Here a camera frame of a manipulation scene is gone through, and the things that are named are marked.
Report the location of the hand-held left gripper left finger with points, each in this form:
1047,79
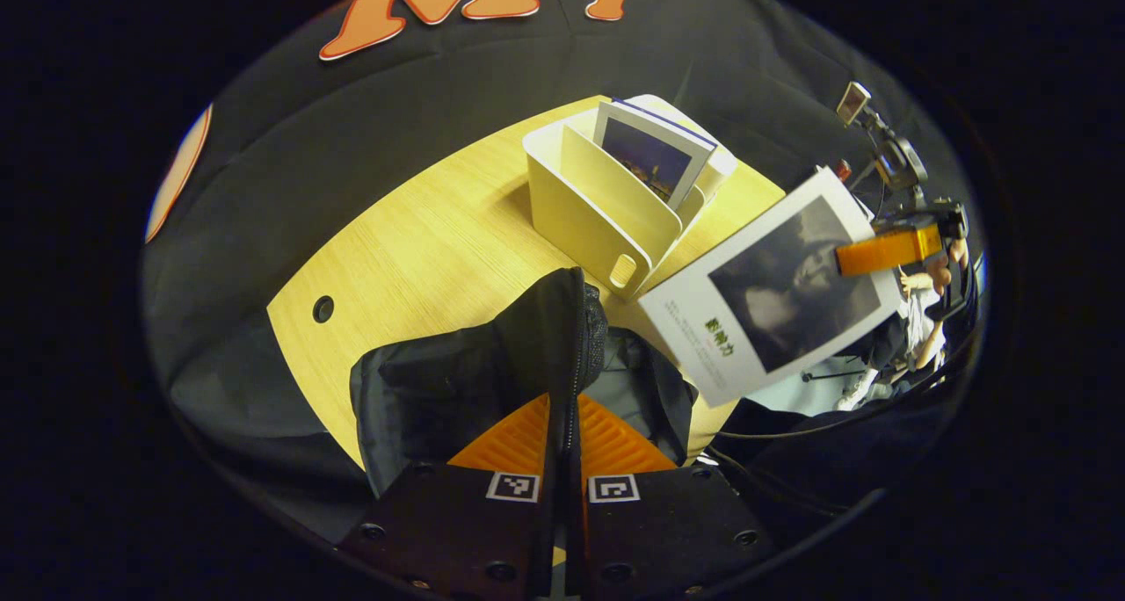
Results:
545,531

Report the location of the white bookshelf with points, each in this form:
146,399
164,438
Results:
589,206

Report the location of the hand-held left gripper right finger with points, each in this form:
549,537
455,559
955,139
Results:
576,531

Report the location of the white book with grey cover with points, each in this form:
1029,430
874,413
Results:
703,329

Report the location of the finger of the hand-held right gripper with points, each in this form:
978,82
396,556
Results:
888,249

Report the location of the blue cover book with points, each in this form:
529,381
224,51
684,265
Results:
650,153

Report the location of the black schoolbag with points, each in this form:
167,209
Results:
475,372

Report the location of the black backdrop cloth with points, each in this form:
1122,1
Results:
352,126

